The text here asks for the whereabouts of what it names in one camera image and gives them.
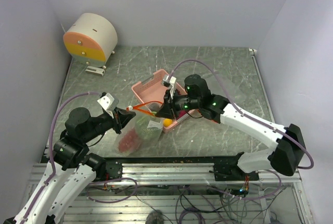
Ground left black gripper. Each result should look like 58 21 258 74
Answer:
81 105 136 142

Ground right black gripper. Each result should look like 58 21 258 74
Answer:
155 88 201 119

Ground clear bag orange zipper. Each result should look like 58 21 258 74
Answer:
114 101 163 156

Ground red grape bunch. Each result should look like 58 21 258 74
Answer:
118 129 142 153

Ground pink plastic basket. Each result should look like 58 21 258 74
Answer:
132 69 189 133

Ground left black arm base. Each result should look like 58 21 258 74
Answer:
82 153 122 182

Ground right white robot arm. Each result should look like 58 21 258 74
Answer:
156 74 305 180

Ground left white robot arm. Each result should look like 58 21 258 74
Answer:
4 107 136 223

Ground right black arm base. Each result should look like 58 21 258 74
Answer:
209 152 259 181

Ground orange fruit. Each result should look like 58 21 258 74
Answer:
163 119 173 128

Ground magenta dragon fruit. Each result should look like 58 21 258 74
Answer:
178 110 187 118

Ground cream cylindrical drawer box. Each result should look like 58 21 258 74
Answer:
63 13 118 68

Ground white corner clip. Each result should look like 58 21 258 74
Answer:
249 48 258 55

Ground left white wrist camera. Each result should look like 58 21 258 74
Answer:
97 93 119 117

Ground small white metal bracket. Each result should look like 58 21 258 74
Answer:
85 66 105 77

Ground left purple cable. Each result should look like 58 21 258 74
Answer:
15 91 102 224

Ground purple cable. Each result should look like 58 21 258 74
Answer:
169 59 314 169
15 91 102 224

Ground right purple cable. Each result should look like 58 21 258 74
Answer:
169 59 314 169

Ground aluminium mounting rail frame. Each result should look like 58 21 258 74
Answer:
59 157 315 223

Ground tangled black floor cables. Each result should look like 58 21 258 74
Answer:
85 177 287 224

